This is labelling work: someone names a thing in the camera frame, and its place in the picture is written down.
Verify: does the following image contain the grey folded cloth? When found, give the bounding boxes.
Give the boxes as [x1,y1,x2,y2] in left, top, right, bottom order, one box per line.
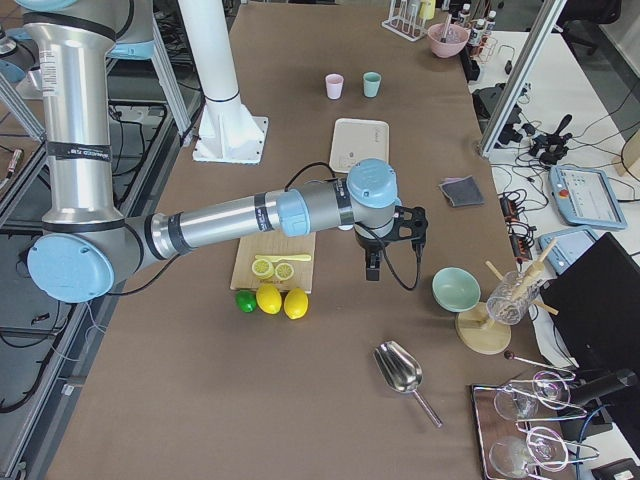
[439,176,485,208]

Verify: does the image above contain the yellow plastic knife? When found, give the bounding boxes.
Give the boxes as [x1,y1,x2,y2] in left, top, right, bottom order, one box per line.
[254,254,312,262]

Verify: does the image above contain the yellow cup on rack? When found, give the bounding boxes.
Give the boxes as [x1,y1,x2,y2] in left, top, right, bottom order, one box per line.
[419,0,436,20]

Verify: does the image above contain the metal muddler stick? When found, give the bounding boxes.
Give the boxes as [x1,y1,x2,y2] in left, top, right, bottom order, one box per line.
[440,13,452,43]

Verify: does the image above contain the metal scoop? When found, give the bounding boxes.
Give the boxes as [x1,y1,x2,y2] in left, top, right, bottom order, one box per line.
[374,340,443,428]

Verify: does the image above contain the wooden cutting board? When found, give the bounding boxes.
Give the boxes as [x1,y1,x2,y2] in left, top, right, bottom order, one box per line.
[230,231,316,294]

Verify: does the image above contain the blue teach pendant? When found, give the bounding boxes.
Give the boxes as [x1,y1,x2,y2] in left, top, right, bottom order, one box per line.
[549,165,628,230]

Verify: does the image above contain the green bowl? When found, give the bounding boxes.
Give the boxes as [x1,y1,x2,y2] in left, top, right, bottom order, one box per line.
[432,267,481,313]

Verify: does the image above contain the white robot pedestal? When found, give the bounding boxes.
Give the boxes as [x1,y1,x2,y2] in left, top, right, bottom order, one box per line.
[179,0,268,165]

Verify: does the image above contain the yellow lemon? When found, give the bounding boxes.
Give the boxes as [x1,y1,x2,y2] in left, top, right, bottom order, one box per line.
[256,284,282,315]
[284,288,309,320]

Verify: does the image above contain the glass on stand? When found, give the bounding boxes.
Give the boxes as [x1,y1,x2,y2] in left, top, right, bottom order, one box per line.
[486,271,540,326]

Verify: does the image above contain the wooden cup stand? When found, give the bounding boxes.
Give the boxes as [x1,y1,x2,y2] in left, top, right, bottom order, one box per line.
[455,240,559,355]

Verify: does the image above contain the green cup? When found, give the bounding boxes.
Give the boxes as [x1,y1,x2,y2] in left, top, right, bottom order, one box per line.
[362,71,382,98]

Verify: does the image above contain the pink cup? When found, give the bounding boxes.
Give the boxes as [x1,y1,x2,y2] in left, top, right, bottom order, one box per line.
[325,73,344,100]

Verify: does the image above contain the green lime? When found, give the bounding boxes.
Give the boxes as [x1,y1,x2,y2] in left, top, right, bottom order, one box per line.
[235,290,258,313]

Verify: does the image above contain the white wire rack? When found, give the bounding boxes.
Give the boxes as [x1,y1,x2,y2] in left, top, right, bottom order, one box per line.
[381,0,430,42]

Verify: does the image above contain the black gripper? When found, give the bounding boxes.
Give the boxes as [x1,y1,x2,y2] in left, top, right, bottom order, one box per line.
[355,205,428,281]

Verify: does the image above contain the cream rabbit tray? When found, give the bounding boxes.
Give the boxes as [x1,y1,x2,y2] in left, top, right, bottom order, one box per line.
[329,118,390,173]

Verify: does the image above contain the pink bowl with ice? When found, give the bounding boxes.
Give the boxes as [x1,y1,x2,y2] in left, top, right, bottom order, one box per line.
[427,23,470,58]

